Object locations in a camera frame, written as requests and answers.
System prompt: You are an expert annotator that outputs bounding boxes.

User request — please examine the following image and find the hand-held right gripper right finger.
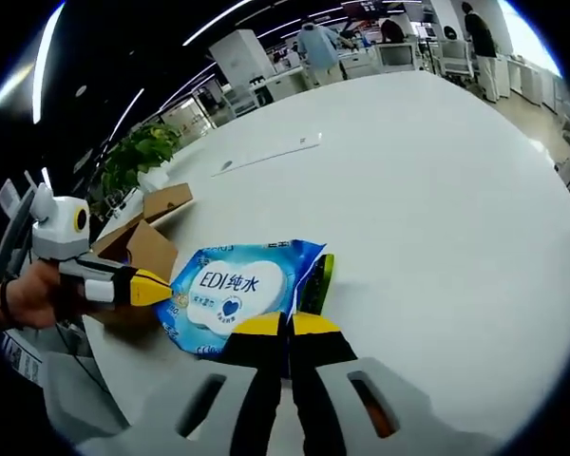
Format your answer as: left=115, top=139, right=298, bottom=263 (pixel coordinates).
left=288, top=311, right=458, bottom=456

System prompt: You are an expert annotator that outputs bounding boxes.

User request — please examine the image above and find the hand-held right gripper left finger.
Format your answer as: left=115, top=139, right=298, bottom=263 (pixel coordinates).
left=77, top=311, right=290, bottom=456

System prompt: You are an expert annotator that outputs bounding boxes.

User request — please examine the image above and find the brown cardboard shoe box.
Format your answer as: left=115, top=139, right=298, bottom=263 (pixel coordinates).
left=90, top=182, right=194, bottom=286

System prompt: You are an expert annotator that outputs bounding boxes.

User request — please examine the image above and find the blue soft wipes packet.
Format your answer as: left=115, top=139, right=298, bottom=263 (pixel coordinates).
left=152, top=238, right=328, bottom=355

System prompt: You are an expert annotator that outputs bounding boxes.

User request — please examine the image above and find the dark packet with green edge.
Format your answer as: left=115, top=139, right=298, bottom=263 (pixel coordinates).
left=297, top=253, right=336, bottom=315

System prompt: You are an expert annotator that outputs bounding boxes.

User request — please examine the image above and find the person's left hand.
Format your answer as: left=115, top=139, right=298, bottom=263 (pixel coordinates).
left=2, top=263, right=97, bottom=330

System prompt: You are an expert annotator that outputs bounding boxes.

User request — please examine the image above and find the black wristband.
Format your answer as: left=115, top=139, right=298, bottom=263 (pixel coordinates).
left=0, top=278, right=18, bottom=330

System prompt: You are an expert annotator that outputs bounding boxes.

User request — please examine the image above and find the potted green plant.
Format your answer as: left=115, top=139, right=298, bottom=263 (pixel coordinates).
left=99, top=122, right=184, bottom=210

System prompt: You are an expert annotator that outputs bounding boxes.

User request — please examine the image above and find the white printed card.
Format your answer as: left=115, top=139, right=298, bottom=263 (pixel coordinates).
left=2, top=332, right=45, bottom=387

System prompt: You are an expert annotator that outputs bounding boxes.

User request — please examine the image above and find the ceiling light strip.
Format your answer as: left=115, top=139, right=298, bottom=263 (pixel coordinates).
left=182, top=0, right=257, bottom=48
left=108, top=87, right=145, bottom=139
left=31, top=0, right=66, bottom=127

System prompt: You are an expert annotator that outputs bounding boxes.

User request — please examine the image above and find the white office chair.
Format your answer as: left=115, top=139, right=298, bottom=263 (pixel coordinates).
left=222, top=87, right=258, bottom=120
left=439, top=37, right=474, bottom=80
left=377, top=40, right=419, bottom=75

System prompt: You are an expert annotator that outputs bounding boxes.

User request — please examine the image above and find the white square pillar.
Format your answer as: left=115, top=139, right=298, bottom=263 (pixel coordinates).
left=207, top=28, right=279, bottom=104

